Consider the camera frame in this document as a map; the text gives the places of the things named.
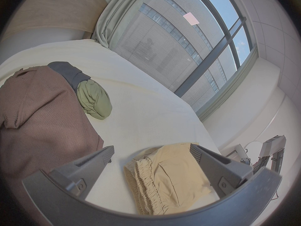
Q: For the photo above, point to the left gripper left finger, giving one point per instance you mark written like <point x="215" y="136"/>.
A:
<point x="87" y="171"/>

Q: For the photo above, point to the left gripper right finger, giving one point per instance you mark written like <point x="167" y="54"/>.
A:
<point x="223" y="171"/>

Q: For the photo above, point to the beige shorts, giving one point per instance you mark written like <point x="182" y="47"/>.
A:
<point x="169" y="173"/>

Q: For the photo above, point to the brown garment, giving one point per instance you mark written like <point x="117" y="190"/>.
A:
<point x="47" y="116"/>

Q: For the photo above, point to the green garment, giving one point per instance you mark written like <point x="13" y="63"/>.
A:
<point x="94" y="100"/>

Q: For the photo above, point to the black garment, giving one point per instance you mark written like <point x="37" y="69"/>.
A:
<point x="68" y="72"/>

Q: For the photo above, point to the window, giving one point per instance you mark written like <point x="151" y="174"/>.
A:
<point x="164" y="43"/>

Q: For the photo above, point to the grey-green curtain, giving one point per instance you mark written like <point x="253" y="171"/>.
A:
<point x="110" y="20"/>

